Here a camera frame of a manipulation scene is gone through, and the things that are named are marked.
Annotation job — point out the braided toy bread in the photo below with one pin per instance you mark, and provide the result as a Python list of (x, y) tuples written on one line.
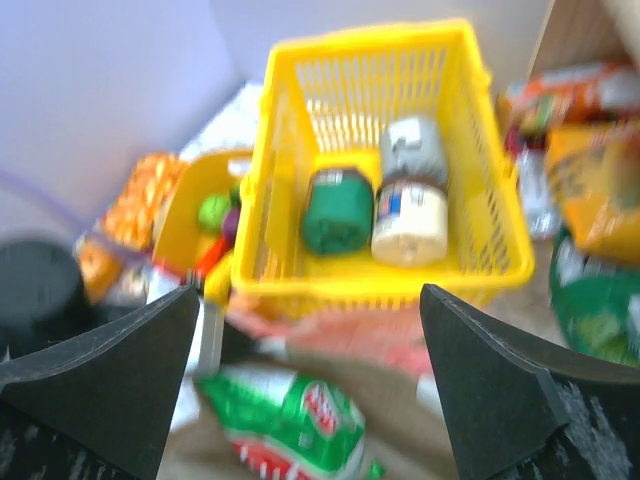
[(129, 220)]

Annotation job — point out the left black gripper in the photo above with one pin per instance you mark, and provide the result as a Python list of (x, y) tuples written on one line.
[(43, 296)]

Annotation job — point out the pink plastic grocery bag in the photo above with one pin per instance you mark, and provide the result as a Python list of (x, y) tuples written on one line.
[(388, 337)]

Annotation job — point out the green toilet paper roll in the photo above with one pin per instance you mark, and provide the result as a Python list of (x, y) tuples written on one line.
[(338, 217)]

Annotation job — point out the silver snack packet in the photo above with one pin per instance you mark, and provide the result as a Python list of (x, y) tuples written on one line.
[(541, 213)]

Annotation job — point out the toy purple onion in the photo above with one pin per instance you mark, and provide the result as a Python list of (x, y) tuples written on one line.
[(230, 224)]

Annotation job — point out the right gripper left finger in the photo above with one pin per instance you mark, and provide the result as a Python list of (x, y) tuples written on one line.
[(100, 405)]

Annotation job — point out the small yellow plastic bin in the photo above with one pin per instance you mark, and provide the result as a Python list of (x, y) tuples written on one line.
[(186, 252)]

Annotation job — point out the green Chuba chips bag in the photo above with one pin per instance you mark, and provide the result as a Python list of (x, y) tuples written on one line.
[(306, 418)]

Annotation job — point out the large yellow shopping basket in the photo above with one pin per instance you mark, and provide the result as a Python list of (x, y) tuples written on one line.
[(326, 102)]

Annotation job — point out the red snack bag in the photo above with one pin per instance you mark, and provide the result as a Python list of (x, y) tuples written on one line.
[(267, 462)]

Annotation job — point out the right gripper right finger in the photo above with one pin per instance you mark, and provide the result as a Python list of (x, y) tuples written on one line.
[(519, 407)]

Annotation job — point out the brown burlap tote bag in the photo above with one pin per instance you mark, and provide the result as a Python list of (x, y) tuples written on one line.
[(406, 432)]

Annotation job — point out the orange snack packet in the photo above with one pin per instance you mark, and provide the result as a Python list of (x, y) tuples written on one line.
[(592, 91)]

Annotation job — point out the toy green cabbage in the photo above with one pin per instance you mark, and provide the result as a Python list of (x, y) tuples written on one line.
[(212, 211)]

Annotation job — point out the yellow snack bag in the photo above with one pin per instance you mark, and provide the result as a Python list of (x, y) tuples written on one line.
[(593, 174)]

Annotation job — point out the green snack bag lower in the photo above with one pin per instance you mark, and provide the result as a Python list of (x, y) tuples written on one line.
[(596, 303)]

